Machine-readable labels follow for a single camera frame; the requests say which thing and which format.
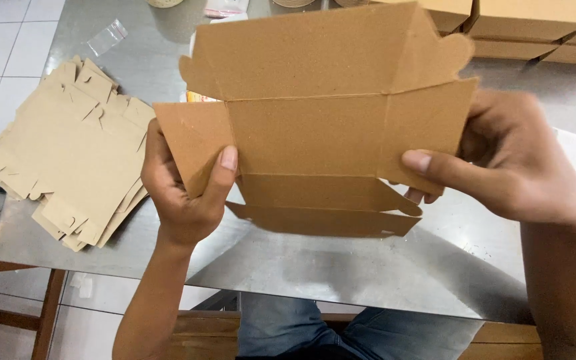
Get person's right hand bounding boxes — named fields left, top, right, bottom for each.
left=389, top=89, right=576, bottom=232

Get person's left hand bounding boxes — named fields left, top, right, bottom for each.
left=140, top=118, right=239, bottom=247

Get brown cardboard box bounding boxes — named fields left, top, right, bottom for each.
left=152, top=1, right=480, bottom=239

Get yellow printed packet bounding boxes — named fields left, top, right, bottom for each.
left=186, top=90, right=221, bottom=104

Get stack of flat cardboard blanks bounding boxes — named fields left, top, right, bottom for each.
left=0, top=55, right=157, bottom=253

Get white paper scrap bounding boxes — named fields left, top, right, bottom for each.
left=69, top=272, right=94, bottom=300

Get group of folded cardboard boxes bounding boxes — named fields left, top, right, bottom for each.
left=368, top=0, right=576, bottom=67

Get clear plastic bag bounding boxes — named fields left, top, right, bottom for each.
left=86, top=19, right=129, bottom=57

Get wooden bench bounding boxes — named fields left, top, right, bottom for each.
left=165, top=310, right=545, bottom=360

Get pink and white packet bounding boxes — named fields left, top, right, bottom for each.
left=204, top=0, right=250, bottom=19

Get person's blue jeans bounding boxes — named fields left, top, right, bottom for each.
left=235, top=292, right=485, bottom=360

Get wooden table frame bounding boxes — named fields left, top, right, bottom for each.
left=0, top=260, right=68, bottom=360

